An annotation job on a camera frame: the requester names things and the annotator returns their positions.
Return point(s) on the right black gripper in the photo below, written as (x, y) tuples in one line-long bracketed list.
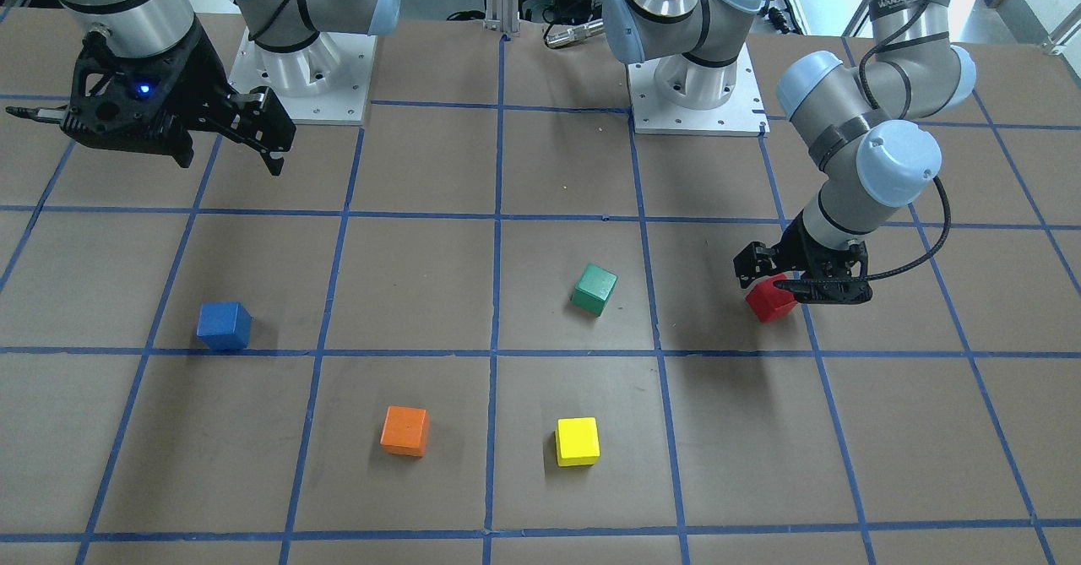
[(196, 77)]

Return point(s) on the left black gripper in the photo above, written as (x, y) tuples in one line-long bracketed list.
[(796, 247)]

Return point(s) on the red block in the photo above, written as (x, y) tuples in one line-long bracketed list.
[(768, 302)]

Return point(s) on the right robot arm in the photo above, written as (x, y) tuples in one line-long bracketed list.
[(146, 28)]

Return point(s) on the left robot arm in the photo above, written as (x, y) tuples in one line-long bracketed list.
[(859, 124)]

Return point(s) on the blue block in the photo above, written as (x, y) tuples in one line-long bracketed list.
[(224, 325)]

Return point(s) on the green block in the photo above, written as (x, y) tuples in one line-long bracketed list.
[(593, 289)]

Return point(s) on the yellow block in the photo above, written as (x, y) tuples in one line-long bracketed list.
[(577, 441)]

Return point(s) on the orange block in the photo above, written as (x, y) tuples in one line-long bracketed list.
[(405, 431)]

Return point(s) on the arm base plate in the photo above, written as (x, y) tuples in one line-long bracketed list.
[(735, 113), (338, 84)]

